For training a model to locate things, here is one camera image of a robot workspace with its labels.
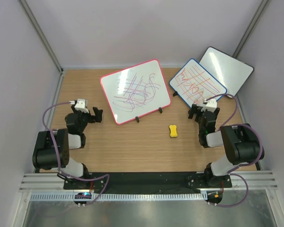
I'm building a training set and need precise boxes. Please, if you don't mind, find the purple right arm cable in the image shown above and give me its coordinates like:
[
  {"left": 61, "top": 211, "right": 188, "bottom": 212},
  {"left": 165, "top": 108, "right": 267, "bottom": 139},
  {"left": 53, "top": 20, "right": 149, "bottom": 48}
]
[{"left": 204, "top": 93, "right": 262, "bottom": 208}]

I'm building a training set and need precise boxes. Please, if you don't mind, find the black framed whiteboard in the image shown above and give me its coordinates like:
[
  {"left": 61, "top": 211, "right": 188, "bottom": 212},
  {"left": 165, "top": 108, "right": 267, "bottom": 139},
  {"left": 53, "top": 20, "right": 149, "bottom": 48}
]
[{"left": 199, "top": 47, "right": 254, "bottom": 96}]

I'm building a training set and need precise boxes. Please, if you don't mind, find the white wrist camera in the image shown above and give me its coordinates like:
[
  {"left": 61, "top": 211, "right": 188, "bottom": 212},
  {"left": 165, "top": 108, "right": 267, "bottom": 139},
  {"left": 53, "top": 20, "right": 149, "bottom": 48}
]
[
  {"left": 70, "top": 99, "right": 89, "bottom": 113},
  {"left": 201, "top": 98, "right": 217, "bottom": 112}
]

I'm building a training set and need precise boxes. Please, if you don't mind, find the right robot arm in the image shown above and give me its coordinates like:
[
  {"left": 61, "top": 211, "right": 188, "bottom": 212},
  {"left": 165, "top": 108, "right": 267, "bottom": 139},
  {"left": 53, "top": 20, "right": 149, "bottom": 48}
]
[{"left": 188, "top": 104, "right": 265, "bottom": 188}]

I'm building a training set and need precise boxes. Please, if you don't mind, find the blue framed whiteboard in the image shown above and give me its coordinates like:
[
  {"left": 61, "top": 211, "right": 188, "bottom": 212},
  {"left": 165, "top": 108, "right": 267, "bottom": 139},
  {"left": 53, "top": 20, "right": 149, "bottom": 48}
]
[{"left": 169, "top": 59, "right": 227, "bottom": 106}]

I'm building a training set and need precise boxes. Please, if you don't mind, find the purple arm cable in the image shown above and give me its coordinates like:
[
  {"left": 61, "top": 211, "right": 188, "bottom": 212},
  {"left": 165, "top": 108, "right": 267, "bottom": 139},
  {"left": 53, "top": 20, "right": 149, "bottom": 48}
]
[
  {"left": 204, "top": 93, "right": 262, "bottom": 208},
  {"left": 43, "top": 101, "right": 110, "bottom": 205}
]

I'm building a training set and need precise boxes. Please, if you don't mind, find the aluminium frame rail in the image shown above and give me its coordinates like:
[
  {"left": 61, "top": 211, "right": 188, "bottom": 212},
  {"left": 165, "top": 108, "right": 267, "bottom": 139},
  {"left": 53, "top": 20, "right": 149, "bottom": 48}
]
[{"left": 19, "top": 171, "right": 278, "bottom": 192}]

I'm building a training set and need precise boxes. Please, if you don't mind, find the yellow bone-shaped eraser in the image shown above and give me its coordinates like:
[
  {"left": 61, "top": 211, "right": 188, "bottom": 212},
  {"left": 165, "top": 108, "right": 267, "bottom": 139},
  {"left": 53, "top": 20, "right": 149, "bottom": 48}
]
[{"left": 169, "top": 125, "right": 178, "bottom": 138}]

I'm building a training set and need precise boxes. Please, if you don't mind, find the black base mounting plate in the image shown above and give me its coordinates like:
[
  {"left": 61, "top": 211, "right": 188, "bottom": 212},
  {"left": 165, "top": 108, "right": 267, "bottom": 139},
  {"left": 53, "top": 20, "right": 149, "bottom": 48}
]
[{"left": 62, "top": 171, "right": 232, "bottom": 190}]

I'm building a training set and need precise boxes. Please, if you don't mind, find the wire whiteboard stand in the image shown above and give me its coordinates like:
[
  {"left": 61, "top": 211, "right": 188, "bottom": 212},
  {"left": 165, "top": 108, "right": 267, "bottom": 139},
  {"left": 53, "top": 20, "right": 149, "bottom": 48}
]
[{"left": 135, "top": 107, "right": 163, "bottom": 123}]

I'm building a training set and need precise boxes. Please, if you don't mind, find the grey slotted cable duct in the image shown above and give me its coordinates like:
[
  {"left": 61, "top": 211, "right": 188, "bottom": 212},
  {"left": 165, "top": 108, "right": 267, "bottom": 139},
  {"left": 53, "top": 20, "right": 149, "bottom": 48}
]
[{"left": 30, "top": 192, "right": 207, "bottom": 202}]

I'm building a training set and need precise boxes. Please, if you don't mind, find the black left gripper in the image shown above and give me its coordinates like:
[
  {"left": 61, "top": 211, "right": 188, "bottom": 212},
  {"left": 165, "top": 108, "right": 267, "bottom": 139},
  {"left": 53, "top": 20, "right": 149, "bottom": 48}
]
[{"left": 71, "top": 105, "right": 102, "bottom": 133}]

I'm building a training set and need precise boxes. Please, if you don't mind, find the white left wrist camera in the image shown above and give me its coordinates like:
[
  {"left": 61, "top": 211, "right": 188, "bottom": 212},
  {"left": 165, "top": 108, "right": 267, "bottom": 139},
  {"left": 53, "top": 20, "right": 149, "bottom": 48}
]
[{"left": 70, "top": 99, "right": 89, "bottom": 113}]

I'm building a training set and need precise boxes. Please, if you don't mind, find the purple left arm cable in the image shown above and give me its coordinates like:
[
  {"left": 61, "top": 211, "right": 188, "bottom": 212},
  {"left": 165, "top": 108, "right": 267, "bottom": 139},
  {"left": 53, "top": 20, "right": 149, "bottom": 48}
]
[{"left": 43, "top": 101, "right": 110, "bottom": 205}]

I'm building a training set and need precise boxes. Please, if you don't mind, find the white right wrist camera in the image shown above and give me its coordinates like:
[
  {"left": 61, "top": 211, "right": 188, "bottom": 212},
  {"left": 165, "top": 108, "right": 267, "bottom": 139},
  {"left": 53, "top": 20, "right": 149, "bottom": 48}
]
[{"left": 201, "top": 98, "right": 217, "bottom": 112}]

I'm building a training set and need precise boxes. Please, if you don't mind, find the pink framed whiteboard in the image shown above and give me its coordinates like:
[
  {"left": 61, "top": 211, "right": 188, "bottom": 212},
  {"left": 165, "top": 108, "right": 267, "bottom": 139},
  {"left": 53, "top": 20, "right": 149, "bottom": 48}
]
[{"left": 100, "top": 59, "right": 171, "bottom": 125}]

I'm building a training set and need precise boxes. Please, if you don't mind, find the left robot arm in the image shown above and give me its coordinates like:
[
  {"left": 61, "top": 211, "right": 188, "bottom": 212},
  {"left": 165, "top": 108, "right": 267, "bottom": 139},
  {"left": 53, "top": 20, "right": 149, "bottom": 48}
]
[{"left": 32, "top": 99, "right": 103, "bottom": 189}]

